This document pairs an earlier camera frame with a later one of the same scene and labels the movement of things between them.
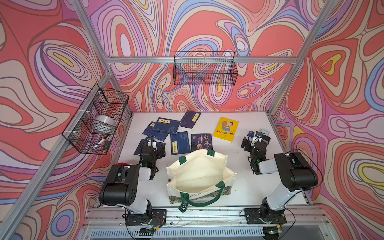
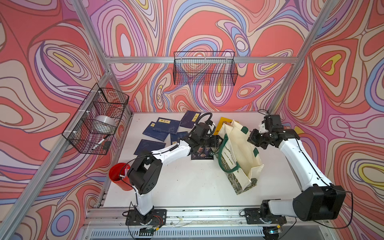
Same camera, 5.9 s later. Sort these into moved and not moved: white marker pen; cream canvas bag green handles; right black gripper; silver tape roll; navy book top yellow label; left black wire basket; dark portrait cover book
Moved: right black gripper; dark portrait cover book; cream canvas bag green handles
Not moved: left black wire basket; white marker pen; silver tape roll; navy book top yellow label
